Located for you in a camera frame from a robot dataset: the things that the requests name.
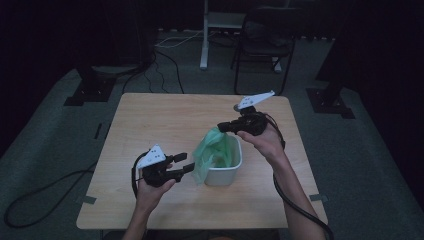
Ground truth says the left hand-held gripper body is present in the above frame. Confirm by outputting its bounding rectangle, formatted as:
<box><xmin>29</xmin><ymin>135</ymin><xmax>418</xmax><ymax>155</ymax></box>
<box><xmin>136</xmin><ymin>143</ymin><xmax>177</xmax><ymax>189</ymax></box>

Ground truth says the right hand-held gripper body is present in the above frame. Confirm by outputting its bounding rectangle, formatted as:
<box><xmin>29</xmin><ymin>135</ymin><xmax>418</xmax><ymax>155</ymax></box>
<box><xmin>232</xmin><ymin>89</ymin><xmax>277</xmax><ymax>137</ymax></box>

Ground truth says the green plastic bag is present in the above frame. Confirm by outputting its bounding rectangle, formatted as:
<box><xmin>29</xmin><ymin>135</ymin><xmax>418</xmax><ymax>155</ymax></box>
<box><xmin>191</xmin><ymin>126</ymin><xmax>239</xmax><ymax>186</ymax></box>

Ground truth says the white plastic bin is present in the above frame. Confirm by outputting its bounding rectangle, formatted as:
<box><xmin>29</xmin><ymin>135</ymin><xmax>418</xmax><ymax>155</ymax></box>
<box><xmin>202</xmin><ymin>134</ymin><xmax>244</xmax><ymax>187</ymax></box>

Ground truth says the person's left hand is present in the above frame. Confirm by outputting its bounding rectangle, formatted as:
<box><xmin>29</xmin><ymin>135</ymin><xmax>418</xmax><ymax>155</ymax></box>
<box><xmin>135</xmin><ymin>162</ymin><xmax>177</xmax><ymax>215</ymax></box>

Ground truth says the person's right hand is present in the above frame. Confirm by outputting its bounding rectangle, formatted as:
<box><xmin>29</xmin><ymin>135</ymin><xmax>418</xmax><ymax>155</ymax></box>
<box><xmin>236</xmin><ymin>122</ymin><xmax>287</xmax><ymax>165</ymax></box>

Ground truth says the black stand base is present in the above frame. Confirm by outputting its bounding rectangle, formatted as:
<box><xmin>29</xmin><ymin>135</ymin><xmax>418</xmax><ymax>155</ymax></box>
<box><xmin>305</xmin><ymin>86</ymin><xmax>356</xmax><ymax>120</ymax></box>
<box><xmin>63</xmin><ymin>65</ymin><xmax>118</xmax><ymax>107</ymax></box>

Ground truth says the black folding chair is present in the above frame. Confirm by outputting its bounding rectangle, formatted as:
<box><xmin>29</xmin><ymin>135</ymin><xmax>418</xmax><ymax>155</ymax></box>
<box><xmin>230</xmin><ymin>6</ymin><xmax>298</xmax><ymax>97</ymax></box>

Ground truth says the white metal stand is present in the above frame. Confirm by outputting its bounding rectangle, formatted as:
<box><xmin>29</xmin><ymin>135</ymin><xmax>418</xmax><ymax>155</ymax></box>
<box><xmin>198</xmin><ymin>0</ymin><xmax>292</xmax><ymax>74</ymax></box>

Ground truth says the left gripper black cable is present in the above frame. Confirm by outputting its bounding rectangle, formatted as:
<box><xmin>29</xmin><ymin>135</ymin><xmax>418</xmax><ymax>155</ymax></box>
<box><xmin>131</xmin><ymin>151</ymin><xmax>150</xmax><ymax>200</ymax></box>

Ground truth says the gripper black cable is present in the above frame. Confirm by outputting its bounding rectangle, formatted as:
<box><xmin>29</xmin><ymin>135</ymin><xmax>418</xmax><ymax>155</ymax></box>
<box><xmin>131</xmin><ymin>151</ymin><xmax>150</xmax><ymax>200</ymax></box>
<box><xmin>264</xmin><ymin>112</ymin><xmax>336</xmax><ymax>240</ymax></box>

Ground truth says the thick black floor cable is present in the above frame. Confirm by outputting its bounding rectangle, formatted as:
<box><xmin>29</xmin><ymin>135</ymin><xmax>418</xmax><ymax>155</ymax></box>
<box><xmin>3</xmin><ymin>161</ymin><xmax>100</xmax><ymax>230</ymax></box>

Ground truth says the thin black floor cable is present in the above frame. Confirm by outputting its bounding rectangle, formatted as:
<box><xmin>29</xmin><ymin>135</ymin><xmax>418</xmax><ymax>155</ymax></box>
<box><xmin>121</xmin><ymin>49</ymin><xmax>185</xmax><ymax>95</ymax></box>

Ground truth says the white floor cable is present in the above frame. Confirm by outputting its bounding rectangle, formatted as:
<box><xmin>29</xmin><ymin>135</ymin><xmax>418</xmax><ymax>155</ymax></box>
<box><xmin>154</xmin><ymin>29</ymin><xmax>215</xmax><ymax>49</ymax></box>

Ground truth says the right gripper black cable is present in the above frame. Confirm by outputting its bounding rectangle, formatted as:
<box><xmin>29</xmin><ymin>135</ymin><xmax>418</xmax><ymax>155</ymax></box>
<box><xmin>264</xmin><ymin>112</ymin><xmax>336</xmax><ymax>240</ymax></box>

